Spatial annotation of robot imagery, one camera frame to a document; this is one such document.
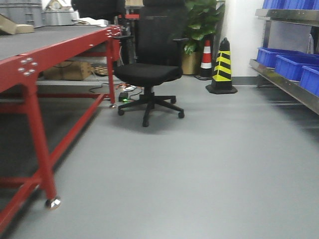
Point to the stainless steel shelf rack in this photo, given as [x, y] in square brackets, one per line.
[293, 88]

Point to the black power adapter green light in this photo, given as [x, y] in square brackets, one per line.
[123, 97]

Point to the black office chair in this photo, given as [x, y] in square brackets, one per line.
[159, 54]

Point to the red white traffic cone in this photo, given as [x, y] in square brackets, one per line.
[205, 71]

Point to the yellow black traffic cone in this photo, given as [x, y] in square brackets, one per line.
[222, 82]

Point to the cardboard box under table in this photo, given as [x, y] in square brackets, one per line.
[69, 70]

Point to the green potted plant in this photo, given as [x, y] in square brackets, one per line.
[203, 17]

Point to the blue bin far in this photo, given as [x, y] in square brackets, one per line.
[267, 56]

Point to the blue bin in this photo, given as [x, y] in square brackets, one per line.
[267, 56]
[290, 67]
[310, 79]

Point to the blue bin middle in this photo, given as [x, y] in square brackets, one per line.
[290, 67]

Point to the blue bin near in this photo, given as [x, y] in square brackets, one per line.
[310, 79]

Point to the cardboard box on table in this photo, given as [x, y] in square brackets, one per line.
[9, 27]

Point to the red metal frame table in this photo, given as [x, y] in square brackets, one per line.
[23, 70]

